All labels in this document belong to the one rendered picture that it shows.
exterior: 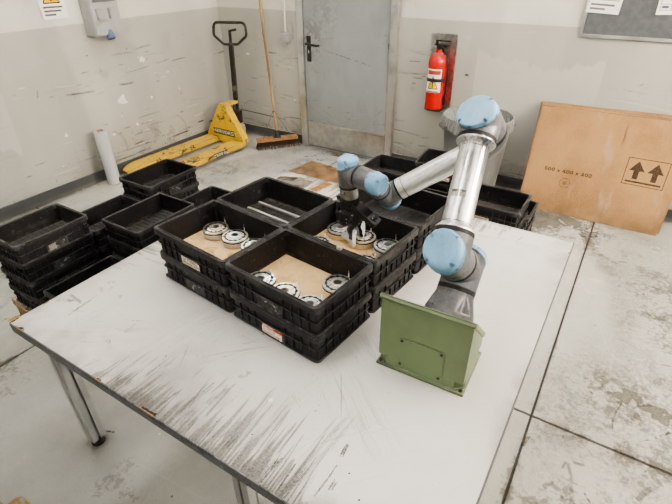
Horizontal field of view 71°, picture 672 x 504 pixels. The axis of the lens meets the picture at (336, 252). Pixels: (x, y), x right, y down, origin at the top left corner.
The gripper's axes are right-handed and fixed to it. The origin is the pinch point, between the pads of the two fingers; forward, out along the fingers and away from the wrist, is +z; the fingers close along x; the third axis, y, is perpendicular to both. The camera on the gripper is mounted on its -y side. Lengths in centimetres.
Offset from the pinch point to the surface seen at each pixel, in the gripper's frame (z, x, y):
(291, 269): -1.6, 27.2, 10.0
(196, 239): -3, 35, 54
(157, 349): 5, 76, 27
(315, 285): -1.9, 29.3, -3.0
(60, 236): 24, 52, 158
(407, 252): 0.0, -4.1, -19.1
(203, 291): 4, 49, 35
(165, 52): 8, -160, 349
